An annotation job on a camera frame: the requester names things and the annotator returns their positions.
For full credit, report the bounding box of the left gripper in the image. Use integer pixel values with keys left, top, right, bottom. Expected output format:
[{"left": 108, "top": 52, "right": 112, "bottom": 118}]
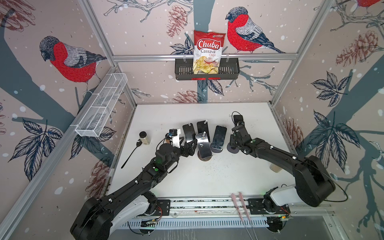
[{"left": 164, "top": 135, "right": 197, "bottom": 171}]

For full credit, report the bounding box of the grey phone stand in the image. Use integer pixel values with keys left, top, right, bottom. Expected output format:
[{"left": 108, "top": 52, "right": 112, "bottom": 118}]
[
  {"left": 210, "top": 145, "right": 223, "bottom": 154},
  {"left": 227, "top": 143, "right": 239, "bottom": 154}
]

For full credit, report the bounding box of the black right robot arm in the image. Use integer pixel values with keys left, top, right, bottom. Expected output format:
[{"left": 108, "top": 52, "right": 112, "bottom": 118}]
[{"left": 230, "top": 125, "right": 336, "bottom": 207}]

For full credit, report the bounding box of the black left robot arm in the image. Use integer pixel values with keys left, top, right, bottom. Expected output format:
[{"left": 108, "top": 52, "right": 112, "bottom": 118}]
[{"left": 70, "top": 140, "right": 197, "bottom": 240}]

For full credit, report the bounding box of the black phone far left stand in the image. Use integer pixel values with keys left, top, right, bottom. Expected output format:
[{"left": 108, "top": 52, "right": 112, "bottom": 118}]
[{"left": 183, "top": 123, "right": 196, "bottom": 143}]

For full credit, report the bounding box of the black phone stand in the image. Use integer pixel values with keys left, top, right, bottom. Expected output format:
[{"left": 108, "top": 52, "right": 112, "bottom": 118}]
[
  {"left": 197, "top": 120, "right": 210, "bottom": 140},
  {"left": 183, "top": 123, "right": 196, "bottom": 143}
]

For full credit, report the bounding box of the black phone rear stand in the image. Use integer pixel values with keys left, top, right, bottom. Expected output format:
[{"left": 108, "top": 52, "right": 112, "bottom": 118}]
[{"left": 197, "top": 120, "right": 210, "bottom": 140}]

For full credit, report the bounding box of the black-lid pale spice jar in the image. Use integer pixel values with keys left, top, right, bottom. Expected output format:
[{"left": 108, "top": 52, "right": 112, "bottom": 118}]
[{"left": 139, "top": 131, "right": 151, "bottom": 145}]

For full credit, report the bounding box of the amber jar right side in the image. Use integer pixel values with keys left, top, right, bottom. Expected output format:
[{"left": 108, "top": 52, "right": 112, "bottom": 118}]
[{"left": 270, "top": 164, "right": 282, "bottom": 173}]

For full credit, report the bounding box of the black spoon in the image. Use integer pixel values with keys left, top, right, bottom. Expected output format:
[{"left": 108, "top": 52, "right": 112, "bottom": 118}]
[{"left": 121, "top": 140, "right": 143, "bottom": 169}]

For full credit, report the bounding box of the pink chopstick right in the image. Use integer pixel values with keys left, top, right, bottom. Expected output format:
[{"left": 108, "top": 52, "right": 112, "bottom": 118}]
[{"left": 238, "top": 191, "right": 259, "bottom": 240}]

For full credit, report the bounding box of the Chuba cassava chips bag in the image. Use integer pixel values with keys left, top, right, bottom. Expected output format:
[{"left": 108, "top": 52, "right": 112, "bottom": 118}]
[{"left": 193, "top": 31, "right": 226, "bottom": 74}]

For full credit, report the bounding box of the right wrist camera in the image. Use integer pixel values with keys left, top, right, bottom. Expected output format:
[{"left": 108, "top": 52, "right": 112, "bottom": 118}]
[{"left": 233, "top": 115, "right": 244, "bottom": 126}]

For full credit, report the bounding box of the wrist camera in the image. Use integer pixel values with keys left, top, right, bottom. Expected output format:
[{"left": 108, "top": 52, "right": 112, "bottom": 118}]
[
  {"left": 233, "top": 115, "right": 244, "bottom": 126},
  {"left": 168, "top": 129, "right": 181, "bottom": 148}
]

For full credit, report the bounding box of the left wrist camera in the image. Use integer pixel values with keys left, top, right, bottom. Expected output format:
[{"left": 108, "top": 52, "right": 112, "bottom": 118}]
[{"left": 168, "top": 129, "right": 181, "bottom": 148}]

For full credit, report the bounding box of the base rail plate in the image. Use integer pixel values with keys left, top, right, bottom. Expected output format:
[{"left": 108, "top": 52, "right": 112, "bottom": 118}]
[{"left": 120, "top": 196, "right": 333, "bottom": 232}]

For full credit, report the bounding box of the black wall basket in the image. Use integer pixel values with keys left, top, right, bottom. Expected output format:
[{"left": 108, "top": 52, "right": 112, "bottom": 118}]
[{"left": 175, "top": 57, "right": 240, "bottom": 81}]

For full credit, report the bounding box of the white wire mesh shelf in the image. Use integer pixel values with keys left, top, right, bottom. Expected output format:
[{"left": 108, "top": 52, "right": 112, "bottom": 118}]
[{"left": 75, "top": 73, "right": 128, "bottom": 138}]

